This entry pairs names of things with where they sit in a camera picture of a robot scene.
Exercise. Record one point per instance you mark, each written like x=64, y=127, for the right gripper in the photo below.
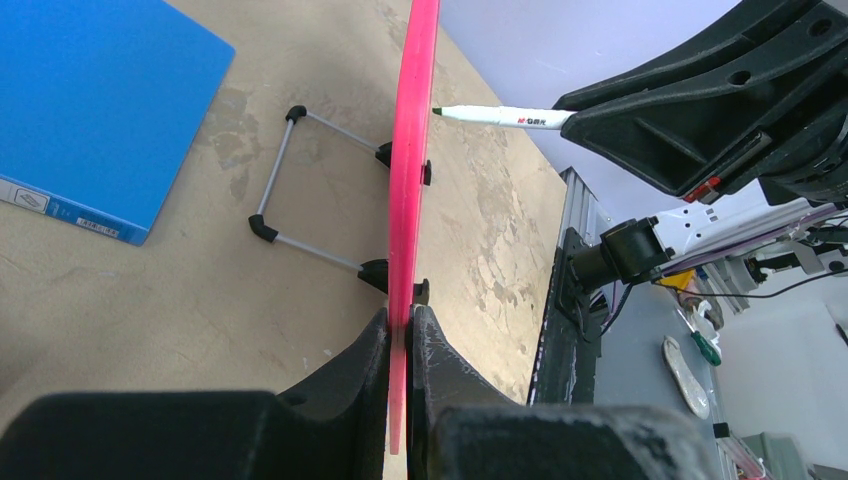
x=759, y=94

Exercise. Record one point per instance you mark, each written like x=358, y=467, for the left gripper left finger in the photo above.
x=330, y=425

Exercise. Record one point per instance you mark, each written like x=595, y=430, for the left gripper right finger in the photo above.
x=459, y=426

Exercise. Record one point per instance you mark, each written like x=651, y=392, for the white green marker pen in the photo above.
x=505, y=116

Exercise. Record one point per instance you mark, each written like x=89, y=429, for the pink framed whiteboard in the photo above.
x=407, y=171

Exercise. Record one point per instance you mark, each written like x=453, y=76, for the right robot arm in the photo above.
x=638, y=250

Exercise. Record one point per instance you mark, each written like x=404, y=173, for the white shoe sole object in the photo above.
x=692, y=392

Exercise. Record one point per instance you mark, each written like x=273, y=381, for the blue folder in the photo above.
x=100, y=104

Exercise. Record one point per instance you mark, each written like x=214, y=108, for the aluminium base frame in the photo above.
x=564, y=368

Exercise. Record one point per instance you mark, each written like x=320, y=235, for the green handled screwdriver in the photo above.
x=706, y=346

